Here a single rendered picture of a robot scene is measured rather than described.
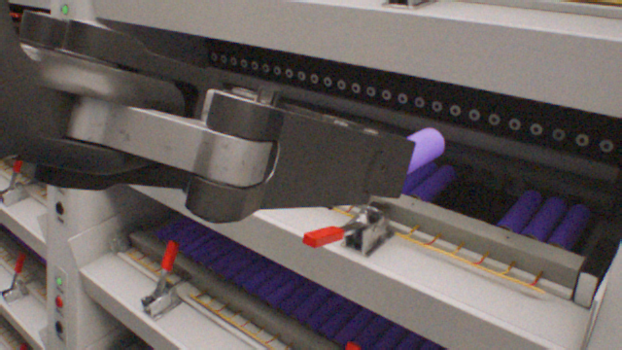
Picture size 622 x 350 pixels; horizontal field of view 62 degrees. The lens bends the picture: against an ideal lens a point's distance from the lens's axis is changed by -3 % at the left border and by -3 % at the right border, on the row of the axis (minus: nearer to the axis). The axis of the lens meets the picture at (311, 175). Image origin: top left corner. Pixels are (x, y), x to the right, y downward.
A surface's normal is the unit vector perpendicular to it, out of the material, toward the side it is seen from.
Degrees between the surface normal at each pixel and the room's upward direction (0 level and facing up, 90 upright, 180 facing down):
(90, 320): 90
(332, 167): 92
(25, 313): 18
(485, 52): 108
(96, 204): 90
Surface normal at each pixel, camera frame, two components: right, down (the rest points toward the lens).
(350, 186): 0.85, 0.29
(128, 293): -0.06, -0.87
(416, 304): -0.65, 0.40
